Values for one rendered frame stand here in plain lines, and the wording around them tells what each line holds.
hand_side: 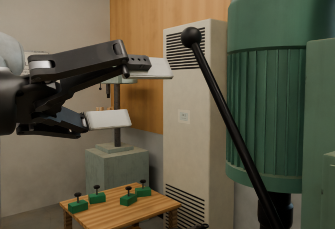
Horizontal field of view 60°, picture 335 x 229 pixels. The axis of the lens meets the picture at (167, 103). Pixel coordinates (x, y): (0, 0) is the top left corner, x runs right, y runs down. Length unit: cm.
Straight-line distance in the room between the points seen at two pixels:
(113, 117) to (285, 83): 26
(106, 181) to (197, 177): 93
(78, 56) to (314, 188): 34
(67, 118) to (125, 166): 240
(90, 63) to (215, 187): 192
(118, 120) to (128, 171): 237
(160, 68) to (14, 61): 56
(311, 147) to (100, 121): 30
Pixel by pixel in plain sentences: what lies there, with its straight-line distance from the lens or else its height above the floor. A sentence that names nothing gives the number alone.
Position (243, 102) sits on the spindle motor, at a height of 133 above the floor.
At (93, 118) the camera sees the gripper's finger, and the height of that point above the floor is 131.
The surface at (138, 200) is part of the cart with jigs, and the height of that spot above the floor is 53.
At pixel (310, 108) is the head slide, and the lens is 43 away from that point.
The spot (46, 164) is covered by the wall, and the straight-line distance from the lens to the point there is 355.
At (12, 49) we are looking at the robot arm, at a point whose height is 145.
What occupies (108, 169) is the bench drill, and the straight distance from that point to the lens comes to 272.
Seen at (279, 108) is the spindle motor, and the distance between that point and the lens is 46.
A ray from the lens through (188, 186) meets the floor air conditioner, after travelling 227.
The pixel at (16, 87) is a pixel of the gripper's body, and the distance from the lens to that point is 33.
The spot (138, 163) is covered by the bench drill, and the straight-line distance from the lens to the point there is 287.
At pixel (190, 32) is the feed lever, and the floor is 144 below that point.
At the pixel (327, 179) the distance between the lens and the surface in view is 30.
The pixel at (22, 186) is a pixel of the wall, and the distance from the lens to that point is 354.
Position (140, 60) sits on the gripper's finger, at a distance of 34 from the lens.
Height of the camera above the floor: 136
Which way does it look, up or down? 4 degrees down
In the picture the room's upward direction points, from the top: straight up
